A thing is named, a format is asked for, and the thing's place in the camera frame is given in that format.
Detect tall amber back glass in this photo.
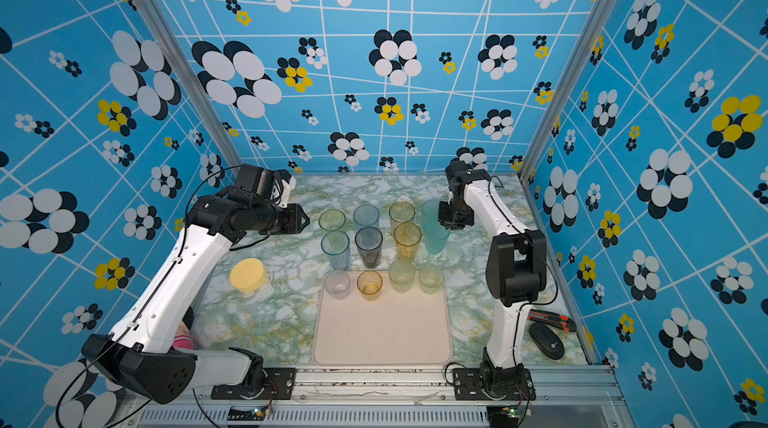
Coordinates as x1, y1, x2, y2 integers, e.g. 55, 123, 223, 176
388, 201, 415, 231

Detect short light green glass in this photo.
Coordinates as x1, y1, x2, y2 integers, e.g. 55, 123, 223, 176
388, 259, 416, 293

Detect red black utility knife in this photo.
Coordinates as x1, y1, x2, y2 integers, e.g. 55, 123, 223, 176
528, 309, 577, 333

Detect beige rectangular tray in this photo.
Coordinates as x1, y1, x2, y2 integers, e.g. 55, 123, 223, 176
312, 271, 453, 368

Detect tall green glass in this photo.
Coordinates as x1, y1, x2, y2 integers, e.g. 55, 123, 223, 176
318, 209, 346, 232

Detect pink plush doll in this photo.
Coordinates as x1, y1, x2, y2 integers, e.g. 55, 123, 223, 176
172, 307, 194, 350

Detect aluminium front rail frame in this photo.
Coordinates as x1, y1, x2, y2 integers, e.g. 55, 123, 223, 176
113, 365, 635, 427

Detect tall dark grey glass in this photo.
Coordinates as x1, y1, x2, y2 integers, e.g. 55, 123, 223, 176
354, 226, 383, 269

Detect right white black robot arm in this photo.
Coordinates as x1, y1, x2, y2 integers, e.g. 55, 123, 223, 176
438, 159, 547, 398

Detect tall amber front glass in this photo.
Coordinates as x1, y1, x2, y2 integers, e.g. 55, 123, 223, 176
394, 222, 422, 261

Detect short clear glass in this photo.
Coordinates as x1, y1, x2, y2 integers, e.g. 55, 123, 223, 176
323, 270, 351, 300

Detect tall light blue glass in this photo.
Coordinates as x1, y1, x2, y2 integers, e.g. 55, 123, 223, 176
321, 230, 350, 271

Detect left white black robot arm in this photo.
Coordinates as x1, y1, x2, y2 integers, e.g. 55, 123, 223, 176
81, 164, 310, 404

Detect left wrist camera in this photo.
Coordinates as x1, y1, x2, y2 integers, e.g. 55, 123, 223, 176
275, 169, 297, 208

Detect short amber glass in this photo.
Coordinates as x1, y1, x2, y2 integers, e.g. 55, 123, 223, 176
356, 271, 383, 301

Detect short pale green glass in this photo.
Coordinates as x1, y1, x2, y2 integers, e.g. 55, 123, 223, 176
419, 264, 444, 295

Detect tall blue-grey back glass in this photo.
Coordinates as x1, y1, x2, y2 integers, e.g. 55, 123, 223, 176
353, 204, 380, 229

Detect tall teal front glass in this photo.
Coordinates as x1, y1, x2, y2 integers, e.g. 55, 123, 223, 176
423, 220, 450, 254

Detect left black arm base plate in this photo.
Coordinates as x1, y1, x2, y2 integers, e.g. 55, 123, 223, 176
211, 367, 297, 401

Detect yellow round sponge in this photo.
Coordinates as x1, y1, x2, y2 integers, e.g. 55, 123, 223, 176
229, 258, 268, 294

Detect tall amber glass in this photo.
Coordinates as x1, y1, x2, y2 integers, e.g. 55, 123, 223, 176
388, 201, 415, 231
394, 222, 422, 261

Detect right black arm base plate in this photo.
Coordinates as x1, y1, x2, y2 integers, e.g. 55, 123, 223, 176
449, 368, 537, 403

